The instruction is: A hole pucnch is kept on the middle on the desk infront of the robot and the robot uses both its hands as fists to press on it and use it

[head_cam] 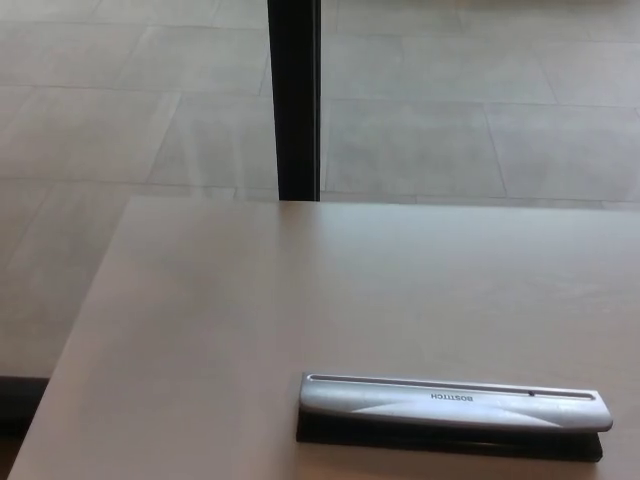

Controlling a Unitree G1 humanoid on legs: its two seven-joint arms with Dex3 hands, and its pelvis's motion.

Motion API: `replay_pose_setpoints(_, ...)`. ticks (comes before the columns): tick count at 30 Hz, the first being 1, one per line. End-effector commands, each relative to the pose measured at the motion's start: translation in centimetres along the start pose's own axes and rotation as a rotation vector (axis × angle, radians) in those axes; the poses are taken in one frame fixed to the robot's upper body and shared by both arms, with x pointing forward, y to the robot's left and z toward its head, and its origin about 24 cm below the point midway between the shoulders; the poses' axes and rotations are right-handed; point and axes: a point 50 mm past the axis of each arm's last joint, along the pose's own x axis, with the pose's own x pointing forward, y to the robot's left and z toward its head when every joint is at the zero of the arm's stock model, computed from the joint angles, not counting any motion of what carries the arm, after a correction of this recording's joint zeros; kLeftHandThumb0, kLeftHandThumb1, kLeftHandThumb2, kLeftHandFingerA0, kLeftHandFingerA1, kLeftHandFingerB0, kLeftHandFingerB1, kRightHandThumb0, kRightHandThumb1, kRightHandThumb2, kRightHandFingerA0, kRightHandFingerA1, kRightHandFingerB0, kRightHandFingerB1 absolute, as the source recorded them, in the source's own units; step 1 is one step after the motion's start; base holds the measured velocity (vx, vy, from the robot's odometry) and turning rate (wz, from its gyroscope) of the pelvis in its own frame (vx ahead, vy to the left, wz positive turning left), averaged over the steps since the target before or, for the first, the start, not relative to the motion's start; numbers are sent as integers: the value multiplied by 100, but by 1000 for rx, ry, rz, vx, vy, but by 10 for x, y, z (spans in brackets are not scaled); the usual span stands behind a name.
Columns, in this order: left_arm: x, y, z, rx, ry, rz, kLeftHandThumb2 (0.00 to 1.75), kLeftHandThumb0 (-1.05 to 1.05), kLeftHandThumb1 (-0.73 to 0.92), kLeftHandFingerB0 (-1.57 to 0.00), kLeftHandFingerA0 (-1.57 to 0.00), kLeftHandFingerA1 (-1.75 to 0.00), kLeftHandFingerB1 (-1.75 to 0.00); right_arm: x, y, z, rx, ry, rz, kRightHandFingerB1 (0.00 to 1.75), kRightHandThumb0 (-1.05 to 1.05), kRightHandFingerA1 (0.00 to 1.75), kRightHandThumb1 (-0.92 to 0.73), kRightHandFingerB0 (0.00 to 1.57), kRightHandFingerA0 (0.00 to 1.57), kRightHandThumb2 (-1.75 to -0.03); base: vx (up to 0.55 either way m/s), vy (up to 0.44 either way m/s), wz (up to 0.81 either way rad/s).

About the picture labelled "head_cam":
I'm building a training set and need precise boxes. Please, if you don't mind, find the silver black Bostitch hole punch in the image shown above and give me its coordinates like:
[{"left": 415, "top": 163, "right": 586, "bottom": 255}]
[{"left": 295, "top": 371, "right": 615, "bottom": 464}]

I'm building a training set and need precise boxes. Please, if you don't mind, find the black vertical post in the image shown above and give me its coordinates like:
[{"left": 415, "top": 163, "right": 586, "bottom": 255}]
[{"left": 266, "top": 0, "right": 323, "bottom": 203}]

